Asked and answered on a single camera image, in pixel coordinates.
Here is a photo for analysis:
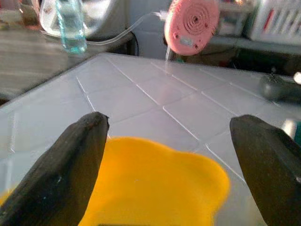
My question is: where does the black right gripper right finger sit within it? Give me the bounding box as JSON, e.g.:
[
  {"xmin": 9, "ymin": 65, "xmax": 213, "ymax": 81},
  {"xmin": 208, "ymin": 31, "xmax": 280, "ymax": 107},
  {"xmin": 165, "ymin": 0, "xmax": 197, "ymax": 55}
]
[{"xmin": 229, "ymin": 114, "xmax": 301, "ymax": 226}]

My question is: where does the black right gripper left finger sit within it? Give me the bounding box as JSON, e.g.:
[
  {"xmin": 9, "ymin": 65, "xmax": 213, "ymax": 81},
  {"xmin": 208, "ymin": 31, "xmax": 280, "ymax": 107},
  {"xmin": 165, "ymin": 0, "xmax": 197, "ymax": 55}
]
[{"xmin": 0, "ymin": 111, "xmax": 111, "ymax": 226}]

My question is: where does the yellow plastic bowl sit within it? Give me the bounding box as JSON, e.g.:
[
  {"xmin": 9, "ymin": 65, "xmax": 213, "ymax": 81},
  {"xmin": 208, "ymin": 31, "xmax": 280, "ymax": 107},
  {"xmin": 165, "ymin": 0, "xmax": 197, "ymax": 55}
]
[{"xmin": 0, "ymin": 136, "xmax": 231, "ymax": 226}]

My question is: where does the grey rounded object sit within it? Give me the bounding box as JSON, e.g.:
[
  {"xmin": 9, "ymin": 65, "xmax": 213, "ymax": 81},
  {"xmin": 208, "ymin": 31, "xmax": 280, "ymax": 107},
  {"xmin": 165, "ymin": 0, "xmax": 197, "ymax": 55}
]
[{"xmin": 259, "ymin": 72, "xmax": 301, "ymax": 102}]

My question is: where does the clear teal plastic bottle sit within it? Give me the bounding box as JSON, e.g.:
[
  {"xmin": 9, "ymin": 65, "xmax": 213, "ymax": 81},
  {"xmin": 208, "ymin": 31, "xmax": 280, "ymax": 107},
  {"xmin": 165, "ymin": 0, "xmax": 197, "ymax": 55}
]
[{"xmin": 55, "ymin": 0, "xmax": 88, "ymax": 55}]

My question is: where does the white slatted basket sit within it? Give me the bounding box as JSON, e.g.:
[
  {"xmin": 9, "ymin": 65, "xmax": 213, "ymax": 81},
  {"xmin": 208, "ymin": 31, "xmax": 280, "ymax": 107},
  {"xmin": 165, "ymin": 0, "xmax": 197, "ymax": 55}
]
[{"xmin": 248, "ymin": 0, "xmax": 301, "ymax": 41}]

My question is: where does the pink round appliance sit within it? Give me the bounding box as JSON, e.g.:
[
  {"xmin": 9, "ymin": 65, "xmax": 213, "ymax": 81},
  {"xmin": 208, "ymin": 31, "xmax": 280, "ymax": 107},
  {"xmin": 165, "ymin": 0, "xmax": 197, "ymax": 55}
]
[{"xmin": 164, "ymin": 0, "xmax": 221, "ymax": 57}]

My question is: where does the thin white cable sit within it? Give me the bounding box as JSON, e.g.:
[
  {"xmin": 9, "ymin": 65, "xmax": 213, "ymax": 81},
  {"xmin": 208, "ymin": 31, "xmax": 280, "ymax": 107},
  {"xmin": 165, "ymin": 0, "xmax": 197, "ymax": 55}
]
[{"xmin": 84, "ymin": 11, "xmax": 166, "ymax": 46}]

